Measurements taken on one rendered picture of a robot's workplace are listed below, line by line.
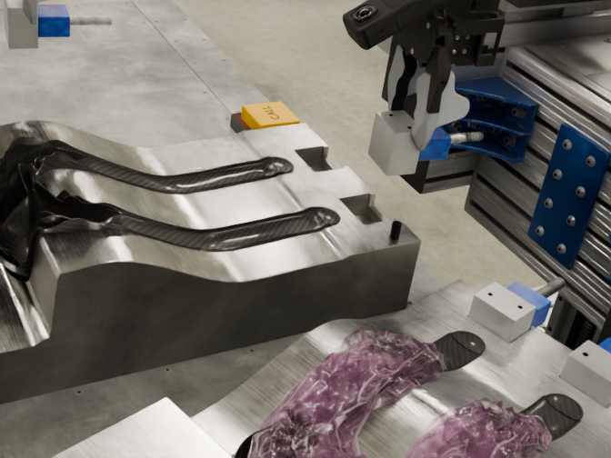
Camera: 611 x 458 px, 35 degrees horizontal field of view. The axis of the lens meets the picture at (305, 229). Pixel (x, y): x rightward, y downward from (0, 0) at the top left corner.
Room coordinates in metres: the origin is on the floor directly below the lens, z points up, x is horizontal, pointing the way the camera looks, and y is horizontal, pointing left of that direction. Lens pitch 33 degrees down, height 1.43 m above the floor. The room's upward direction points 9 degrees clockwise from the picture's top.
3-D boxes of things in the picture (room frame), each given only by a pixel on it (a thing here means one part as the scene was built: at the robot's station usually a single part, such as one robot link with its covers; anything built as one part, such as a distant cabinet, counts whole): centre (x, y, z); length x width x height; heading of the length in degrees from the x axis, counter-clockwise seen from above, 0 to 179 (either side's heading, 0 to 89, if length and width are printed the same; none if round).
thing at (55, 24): (1.15, 0.35, 0.93); 0.13 x 0.05 x 0.05; 114
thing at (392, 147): (0.98, -0.13, 0.93); 0.13 x 0.05 x 0.05; 117
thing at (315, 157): (0.97, -0.01, 0.87); 0.05 x 0.05 x 0.04; 32
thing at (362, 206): (0.88, -0.06, 0.87); 0.05 x 0.05 x 0.04; 32
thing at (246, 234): (0.81, 0.14, 0.92); 0.35 x 0.16 x 0.09; 122
